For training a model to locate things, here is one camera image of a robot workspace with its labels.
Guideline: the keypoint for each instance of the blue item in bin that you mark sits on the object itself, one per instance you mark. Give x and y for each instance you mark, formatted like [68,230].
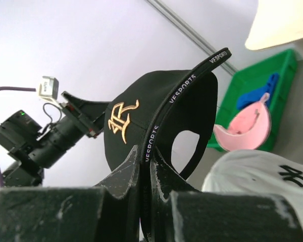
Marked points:
[256,94]

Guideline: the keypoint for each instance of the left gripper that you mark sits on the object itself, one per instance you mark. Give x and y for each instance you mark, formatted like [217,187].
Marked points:
[81,112]

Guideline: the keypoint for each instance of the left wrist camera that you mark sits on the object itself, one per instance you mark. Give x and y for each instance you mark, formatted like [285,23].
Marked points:
[48,88]

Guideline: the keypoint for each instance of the pink white baseball cap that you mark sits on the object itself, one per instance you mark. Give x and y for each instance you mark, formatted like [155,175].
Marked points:
[249,129]

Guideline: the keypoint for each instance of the green plastic bin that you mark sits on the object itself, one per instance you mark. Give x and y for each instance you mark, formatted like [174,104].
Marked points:
[256,78]

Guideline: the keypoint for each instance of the black cap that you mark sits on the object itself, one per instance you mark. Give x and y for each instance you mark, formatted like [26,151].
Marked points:
[153,110]

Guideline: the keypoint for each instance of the cream bucket hat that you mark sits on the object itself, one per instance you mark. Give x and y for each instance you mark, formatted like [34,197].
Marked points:
[276,23]

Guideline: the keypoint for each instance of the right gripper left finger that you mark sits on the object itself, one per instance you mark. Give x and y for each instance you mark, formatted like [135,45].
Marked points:
[108,211]

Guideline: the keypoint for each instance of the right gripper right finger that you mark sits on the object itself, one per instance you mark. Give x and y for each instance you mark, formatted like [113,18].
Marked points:
[172,210]

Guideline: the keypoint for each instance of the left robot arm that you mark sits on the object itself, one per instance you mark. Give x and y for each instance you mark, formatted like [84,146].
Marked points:
[35,149]

